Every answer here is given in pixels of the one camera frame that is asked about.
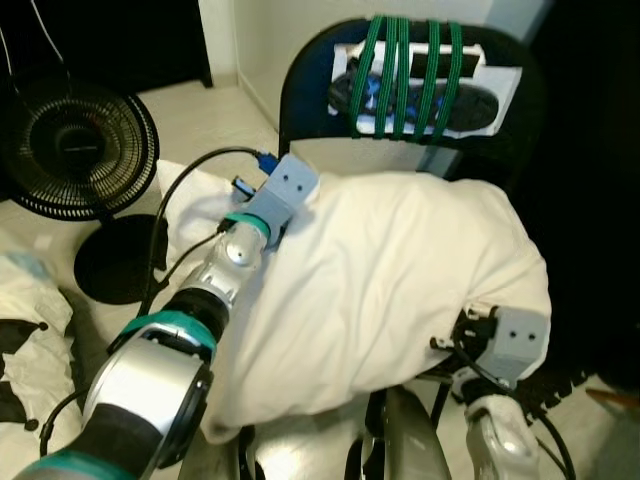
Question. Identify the white pillow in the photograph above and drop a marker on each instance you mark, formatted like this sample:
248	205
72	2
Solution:
380	280

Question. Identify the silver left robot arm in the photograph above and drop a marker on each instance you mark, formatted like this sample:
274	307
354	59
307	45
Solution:
145	385

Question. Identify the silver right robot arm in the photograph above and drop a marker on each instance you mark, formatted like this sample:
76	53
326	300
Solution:
500	440

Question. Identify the black chair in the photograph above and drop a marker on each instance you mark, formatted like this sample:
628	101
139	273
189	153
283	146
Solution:
305	90

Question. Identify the black floor mat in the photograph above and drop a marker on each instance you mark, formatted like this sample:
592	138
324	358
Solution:
570	388

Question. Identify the grey right robot leg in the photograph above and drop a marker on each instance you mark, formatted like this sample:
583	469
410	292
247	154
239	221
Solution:
410	445

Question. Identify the grey robot leg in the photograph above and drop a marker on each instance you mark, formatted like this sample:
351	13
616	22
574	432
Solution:
410	445
300	455

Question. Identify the brown wooden stick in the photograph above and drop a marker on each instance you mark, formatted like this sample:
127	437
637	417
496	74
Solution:
615	398

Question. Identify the tall black furniture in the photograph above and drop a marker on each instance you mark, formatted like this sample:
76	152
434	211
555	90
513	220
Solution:
590	200

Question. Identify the grey left robot leg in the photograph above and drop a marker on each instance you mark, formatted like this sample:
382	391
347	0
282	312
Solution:
300	455

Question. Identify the black device with blue light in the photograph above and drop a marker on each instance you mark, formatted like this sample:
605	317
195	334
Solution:
470	100

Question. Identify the white flat box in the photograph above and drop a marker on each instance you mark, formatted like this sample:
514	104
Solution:
495	80

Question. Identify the white cloth with black print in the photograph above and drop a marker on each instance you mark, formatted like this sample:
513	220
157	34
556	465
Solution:
35	300

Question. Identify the black standing fan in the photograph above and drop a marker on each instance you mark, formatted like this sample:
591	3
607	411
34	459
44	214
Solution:
75	150

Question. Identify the dark cabinet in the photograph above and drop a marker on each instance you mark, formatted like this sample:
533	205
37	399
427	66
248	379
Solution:
120	40

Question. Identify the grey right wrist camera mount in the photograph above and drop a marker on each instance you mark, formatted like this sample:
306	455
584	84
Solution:
520	340

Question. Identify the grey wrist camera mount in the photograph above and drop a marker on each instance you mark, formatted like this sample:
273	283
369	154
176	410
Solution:
285	195
520	340

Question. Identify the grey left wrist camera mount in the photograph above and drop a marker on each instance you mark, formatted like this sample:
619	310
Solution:
285	195

